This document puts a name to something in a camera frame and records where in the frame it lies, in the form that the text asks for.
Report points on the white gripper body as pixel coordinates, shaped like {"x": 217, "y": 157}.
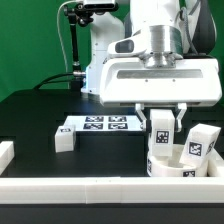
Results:
{"x": 126, "y": 82}

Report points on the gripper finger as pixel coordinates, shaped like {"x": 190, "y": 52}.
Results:
{"x": 180, "y": 111}
{"x": 141, "y": 116}

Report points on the white round stool seat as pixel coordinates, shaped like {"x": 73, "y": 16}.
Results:
{"x": 163, "y": 166}

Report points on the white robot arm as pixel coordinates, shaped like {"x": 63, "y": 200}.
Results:
{"x": 152, "y": 53}

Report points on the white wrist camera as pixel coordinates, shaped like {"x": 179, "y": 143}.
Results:
{"x": 134, "y": 46}

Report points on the white marker base plate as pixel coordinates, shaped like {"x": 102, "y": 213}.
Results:
{"x": 105, "y": 123}

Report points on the white right fence rail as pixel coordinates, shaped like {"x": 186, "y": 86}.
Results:
{"x": 216, "y": 166}

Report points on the white fence rail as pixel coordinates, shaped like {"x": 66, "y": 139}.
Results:
{"x": 6, "y": 154}
{"x": 116, "y": 190}
{"x": 216, "y": 166}

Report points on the white front fence rail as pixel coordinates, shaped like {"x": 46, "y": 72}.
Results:
{"x": 116, "y": 190}

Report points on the white left fence rail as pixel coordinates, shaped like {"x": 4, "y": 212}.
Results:
{"x": 6, "y": 154}

